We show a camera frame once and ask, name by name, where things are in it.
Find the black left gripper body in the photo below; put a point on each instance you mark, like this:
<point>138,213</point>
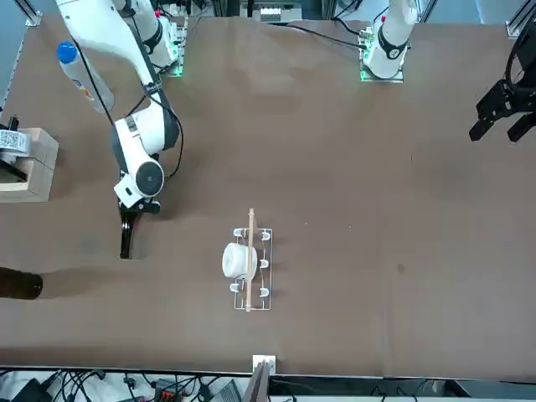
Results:
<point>527,94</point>

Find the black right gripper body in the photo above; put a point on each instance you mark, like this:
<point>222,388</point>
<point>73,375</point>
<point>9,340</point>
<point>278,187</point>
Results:
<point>142,206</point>

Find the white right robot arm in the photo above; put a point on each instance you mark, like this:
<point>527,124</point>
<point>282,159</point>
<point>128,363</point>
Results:
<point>138,138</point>

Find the dark green glass bottle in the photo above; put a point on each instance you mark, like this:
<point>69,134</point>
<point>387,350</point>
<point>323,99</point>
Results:
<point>125,238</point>

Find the brown glass bottle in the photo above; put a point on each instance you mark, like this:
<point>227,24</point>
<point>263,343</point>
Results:
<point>19,284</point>

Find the white QR code label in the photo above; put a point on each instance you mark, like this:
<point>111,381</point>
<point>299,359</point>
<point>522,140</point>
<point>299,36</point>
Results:
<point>10,139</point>

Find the clear plastic bottle blue cap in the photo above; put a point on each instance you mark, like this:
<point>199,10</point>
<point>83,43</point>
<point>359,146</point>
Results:
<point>69,54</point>

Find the wooden block stand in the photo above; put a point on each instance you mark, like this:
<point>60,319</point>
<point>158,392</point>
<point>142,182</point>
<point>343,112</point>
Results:
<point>42,167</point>

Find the white cup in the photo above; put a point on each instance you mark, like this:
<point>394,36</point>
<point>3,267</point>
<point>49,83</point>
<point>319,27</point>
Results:
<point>235,260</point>

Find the grey power adapter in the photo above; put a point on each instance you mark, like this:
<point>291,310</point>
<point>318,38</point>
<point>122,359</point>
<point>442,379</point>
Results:
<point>228,391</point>

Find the white power strip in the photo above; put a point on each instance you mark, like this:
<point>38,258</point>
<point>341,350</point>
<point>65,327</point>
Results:
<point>270,14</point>

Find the aluminium corner bracket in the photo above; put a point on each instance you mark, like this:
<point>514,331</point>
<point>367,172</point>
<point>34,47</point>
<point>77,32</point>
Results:
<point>33,17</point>
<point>517,27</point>

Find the aluminium camera post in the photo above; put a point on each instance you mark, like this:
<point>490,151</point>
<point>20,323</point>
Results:
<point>261,377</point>

